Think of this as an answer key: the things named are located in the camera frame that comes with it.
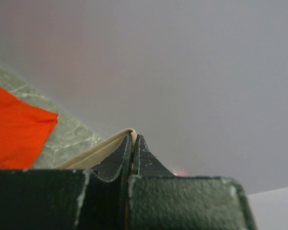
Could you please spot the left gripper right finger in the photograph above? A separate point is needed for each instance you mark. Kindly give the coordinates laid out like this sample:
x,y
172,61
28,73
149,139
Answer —
x,y
160,200

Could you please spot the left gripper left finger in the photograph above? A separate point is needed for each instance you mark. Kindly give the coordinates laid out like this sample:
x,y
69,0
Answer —
x,y
92,198

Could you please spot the beige t-shirt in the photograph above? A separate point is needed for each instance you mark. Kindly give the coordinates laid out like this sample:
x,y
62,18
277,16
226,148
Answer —
x,y
94,156

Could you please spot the folded orange t-shirt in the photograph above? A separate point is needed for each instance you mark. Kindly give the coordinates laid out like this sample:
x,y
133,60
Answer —
x,y
24,130

